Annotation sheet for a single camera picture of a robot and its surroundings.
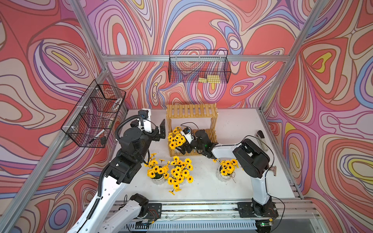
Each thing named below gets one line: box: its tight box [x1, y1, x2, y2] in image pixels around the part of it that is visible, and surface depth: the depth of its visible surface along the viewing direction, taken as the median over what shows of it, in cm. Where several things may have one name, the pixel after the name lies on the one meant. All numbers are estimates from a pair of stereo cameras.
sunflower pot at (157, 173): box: [143, 152, 170, 185], surface depth 75 cm
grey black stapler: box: [254, 130, 269, 152], surface depth 100 cm
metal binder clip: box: [270, 165, 277, 177], surface depth 89 cm
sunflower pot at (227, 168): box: [212, 158, 239, 184], surface depth 76 cm
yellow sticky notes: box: [198, 74, 221, 84], surface depth 86 cm
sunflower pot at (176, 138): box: [167, 126, 187, 150], surface depth 83 cm
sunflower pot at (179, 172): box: [168, 155, 195, 196], surface depth 73 cm
